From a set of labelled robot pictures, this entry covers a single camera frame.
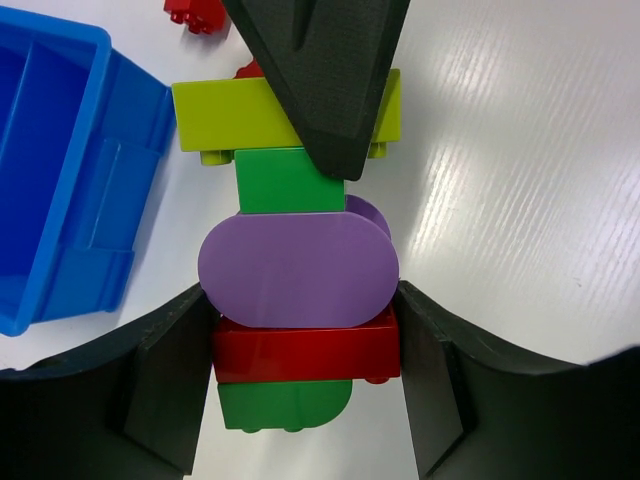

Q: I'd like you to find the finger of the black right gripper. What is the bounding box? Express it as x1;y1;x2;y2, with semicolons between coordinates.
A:
224;0;409;181

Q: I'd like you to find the green rounded lego brick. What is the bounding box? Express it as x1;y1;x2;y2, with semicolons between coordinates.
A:
217;380;353;433

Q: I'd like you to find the blue plastic sorting bin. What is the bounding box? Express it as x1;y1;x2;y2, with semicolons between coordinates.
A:
1;7;175;336

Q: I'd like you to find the red long lego brick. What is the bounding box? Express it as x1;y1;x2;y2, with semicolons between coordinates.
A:
212;306;400;384

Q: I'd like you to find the green square lego brick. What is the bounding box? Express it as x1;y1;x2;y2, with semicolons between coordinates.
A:
234;147;345;214

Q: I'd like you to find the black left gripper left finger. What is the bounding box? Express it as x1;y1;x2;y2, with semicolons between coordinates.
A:
1;285;218;479

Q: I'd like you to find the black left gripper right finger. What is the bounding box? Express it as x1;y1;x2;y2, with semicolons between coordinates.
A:
394;281;639;479

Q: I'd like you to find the purple rounded lego brick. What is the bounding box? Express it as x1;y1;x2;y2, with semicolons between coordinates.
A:
198;195;399;329

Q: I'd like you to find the red lego brick cluster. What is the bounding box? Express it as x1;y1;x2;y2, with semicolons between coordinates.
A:
163;0;264;83

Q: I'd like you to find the lime green lego brick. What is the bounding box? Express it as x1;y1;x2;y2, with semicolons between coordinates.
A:
172;67;402;180

